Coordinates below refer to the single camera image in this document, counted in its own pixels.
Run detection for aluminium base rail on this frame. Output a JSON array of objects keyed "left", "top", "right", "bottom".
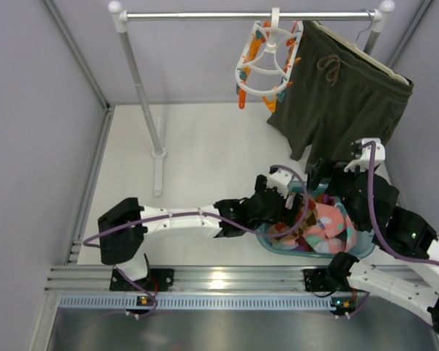
[{"left": 43, "top": 264, "right": 439, "bottom": 312}]

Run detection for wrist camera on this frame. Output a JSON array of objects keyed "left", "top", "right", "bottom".
[
  {"left": 344, "top": 137, "right": 386, "bottom": 172},
  {"left": 266, "top": 167, "right": 294, "bottom": 197}
]

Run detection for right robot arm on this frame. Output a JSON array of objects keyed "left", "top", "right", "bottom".
[{"left": 307, "top": 160, "right": 439, "bottom": 335}]

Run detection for olive green shorts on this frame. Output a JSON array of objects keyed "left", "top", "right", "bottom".
[{"left": 267, "top": 20, "right": 414, "bottom": 166}]

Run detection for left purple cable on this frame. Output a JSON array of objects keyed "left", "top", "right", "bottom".
[{"left": 82, "top": 164, "right": 310, "bottom": 319}]

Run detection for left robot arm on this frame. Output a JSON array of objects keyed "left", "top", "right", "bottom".
[{"left": 95, "top": 169, "right": 310, "bottom": 288}]

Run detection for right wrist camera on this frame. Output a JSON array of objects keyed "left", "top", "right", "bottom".
[{"left": 344, "top": 137, "right": 386, "bottom": 172}]

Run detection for white clothes rack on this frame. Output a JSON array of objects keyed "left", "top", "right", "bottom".
[{"left": 108, "top": 1, "right": 395, "bottom": 197}]

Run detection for wire clothes hanger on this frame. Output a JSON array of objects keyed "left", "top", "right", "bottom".
[{"left": 353, "top": 11, "right": 377, "bottom": 50}]

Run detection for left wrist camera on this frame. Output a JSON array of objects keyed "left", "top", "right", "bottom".
[{"left": 266, "top": 167, "right": 294, "bottom": 197}]

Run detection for teal plastic basin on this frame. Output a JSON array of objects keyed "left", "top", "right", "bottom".
[{"left": 258, "top": 185, "right": 375, "bottom": 259}]

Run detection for pink patterned sock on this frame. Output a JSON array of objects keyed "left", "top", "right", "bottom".
[
  {"left": 300, "top": 225, "right": 357, "bottom": 254},
  {"left": 304, "top": 203, "right": 356, "bottom": 245}
]

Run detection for white clip sock hanger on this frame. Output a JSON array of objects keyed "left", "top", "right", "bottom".
[{"left": 234, "top": 7, "right": 304, "bottom": 113}]

